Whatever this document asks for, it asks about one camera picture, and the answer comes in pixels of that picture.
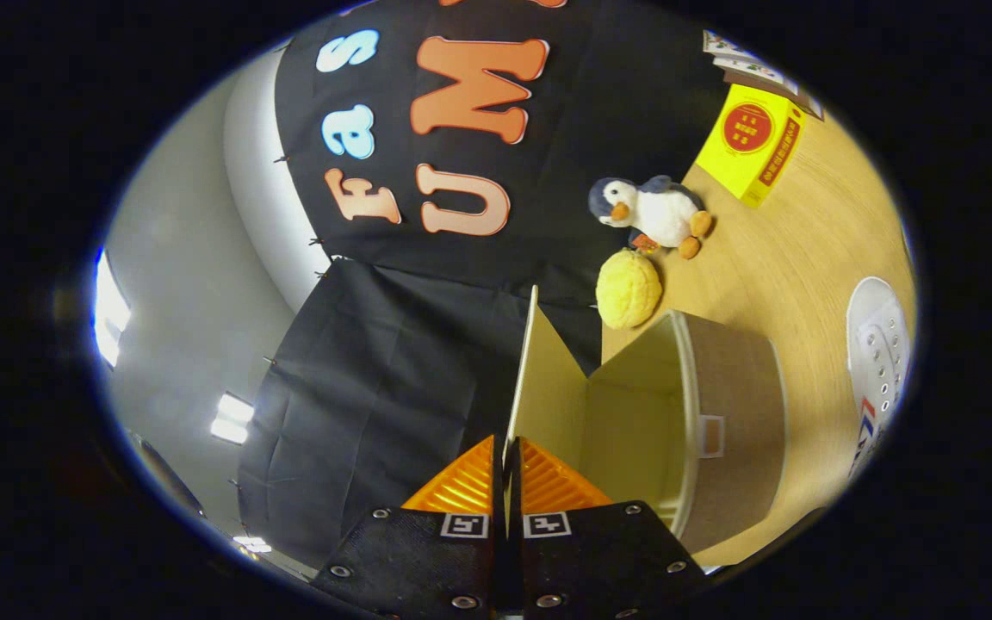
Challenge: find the yellow plush ball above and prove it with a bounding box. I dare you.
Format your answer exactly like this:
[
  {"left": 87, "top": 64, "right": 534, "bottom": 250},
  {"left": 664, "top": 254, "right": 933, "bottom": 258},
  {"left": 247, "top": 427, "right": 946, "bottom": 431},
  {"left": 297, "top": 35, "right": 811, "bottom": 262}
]
[{"left": 596, "top": 249, "right": 663, "bottom": 331}]

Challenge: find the penguin plush toy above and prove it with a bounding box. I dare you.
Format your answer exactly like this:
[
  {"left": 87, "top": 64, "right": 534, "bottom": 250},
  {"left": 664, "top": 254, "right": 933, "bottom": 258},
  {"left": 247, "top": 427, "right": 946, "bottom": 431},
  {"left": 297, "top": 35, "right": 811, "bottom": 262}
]
[{"left": 588, "top": 175, "right": 714, "bottom": 260}]

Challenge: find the white illustrated book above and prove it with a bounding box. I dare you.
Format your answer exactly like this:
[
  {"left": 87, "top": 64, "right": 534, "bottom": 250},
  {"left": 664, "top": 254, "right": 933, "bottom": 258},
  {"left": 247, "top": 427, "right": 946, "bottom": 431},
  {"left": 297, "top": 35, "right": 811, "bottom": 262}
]
[
  {"left": 703, "top": 30, "right": 760, "bottom": 59},
  {"left": 714, "top": 56, "right": 800, "bottom": 96}
]

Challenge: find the white striped canvas shoe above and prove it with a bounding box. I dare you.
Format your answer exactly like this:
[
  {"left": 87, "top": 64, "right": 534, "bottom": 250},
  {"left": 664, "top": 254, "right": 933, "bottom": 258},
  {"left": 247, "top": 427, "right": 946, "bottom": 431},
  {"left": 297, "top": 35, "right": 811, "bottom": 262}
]
[{"left": 846, "top": 276, "right": 916, "bottom": 480}]

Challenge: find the yellow book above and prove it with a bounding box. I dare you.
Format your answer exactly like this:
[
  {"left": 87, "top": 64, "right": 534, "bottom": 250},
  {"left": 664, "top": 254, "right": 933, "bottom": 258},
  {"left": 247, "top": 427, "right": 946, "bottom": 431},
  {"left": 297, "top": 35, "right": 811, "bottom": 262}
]
[{"left": 695, "top": 84, "right": 807, "bottom": 209}]

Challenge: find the brown fabric storage box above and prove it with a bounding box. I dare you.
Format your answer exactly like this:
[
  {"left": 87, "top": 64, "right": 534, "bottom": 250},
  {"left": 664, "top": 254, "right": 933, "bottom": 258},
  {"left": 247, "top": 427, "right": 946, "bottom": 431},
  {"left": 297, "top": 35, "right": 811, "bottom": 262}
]
[{"left": 505, "top": 286, "right": 787, "bottom": 555}]

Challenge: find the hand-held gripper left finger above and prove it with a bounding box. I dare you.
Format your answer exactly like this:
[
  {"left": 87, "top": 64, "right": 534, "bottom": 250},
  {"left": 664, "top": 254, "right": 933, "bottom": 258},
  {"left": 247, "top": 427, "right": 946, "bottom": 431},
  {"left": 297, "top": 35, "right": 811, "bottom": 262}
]
[{"left": 311, "top": 435, "right": 501, "bottom": 620}]

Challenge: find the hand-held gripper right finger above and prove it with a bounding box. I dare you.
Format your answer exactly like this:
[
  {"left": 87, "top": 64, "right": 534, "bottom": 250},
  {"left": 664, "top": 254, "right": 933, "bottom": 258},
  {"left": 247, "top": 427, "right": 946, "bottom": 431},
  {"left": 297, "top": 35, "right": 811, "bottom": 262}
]
[{"left": 505, "top": 437, "right": 708, "bottom": 620}]

